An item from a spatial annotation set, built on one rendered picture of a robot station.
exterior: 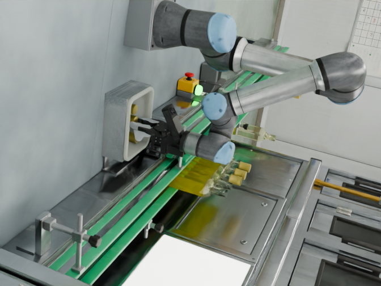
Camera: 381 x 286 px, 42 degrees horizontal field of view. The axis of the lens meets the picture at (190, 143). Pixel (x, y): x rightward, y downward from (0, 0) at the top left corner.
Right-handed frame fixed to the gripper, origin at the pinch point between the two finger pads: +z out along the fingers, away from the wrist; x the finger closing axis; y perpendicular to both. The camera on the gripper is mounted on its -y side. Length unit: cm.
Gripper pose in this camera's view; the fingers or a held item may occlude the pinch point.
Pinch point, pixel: (133, 120)
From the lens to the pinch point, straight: 169.7
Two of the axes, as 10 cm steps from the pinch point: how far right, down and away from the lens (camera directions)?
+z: -9.2, -2.6, 2.9
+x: 3.8, -3.6, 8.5
